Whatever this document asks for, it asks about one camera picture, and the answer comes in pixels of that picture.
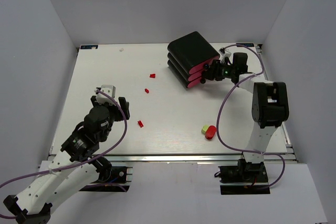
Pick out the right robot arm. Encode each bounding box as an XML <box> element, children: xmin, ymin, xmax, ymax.
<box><xmin>201</xmin><ymin>53</ymin><xmax>289</xmax><ymax>164</ymax></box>

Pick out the black drawer cabinet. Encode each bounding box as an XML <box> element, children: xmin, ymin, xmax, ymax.
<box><xmin>167</xmin><ymin>31</ymin><xmax>219</xmax><ymax>88</ymax></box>

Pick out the red round lego block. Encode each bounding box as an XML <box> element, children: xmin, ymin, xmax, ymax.
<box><xmin>205</xmin><ymin>125</ymin><xmax>217</xmax><ymax>140</ymax></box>

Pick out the pink drawer with black knob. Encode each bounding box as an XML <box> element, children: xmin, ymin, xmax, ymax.
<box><xmin>188</xmin><ymin>56</ymin><xmax>219</xmax><ymax>74</ymax></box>

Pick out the pale yellow small lego brick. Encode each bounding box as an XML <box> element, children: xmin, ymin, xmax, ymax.
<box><xmin>201</xmin><ymin>125</ymin><xmax>209</xmax><ymax>134</ymax></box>

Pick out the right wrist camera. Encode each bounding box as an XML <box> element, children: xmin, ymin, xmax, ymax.
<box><xmin>219</xmin><ymin>48</ymin><xmax>232</xmax><ymax>65</ymax></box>

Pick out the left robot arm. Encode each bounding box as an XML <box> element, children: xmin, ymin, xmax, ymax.
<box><xmin>3</xmin><ymin>93</ymin><xmax>130</xmax><ymax>223</ymax></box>

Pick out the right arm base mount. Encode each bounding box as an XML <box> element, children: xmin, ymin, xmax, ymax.
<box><xmin>214</xmin><ymin>158</ymin><xmax>270</xmax><ymax>195</ymax></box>

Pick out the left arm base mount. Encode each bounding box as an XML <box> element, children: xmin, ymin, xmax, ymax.
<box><xmin>81</xmin><ymin>157</ymin><xmax>132</xmax><ymax>193</ymax></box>

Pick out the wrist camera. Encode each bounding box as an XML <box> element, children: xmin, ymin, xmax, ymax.
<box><xmin>96</xmin><ymin>84</ymin><xmax>116</xmax><ymax>104</ymax></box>
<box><xmin>219</xmin><ymin>48</ymin><xmax>232</xmax><ymax>65</ymax></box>

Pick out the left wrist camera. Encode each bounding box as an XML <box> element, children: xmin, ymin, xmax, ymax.
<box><xmin>96</xmin><ymin>84</ymin><xmax>116</xmax><ymax>104</ymax></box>

